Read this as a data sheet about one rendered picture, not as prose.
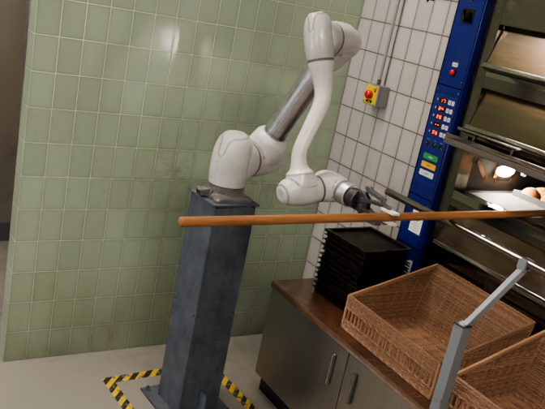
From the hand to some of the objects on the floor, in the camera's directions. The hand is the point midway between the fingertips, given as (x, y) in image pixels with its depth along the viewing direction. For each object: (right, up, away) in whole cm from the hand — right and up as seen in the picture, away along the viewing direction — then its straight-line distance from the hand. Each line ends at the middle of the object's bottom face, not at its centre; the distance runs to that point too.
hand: (388, 216), depth 243 cm
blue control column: (+87, -96, +161) cm, 206 cm away
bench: (+33, -127, +20) cm, 133 cm away
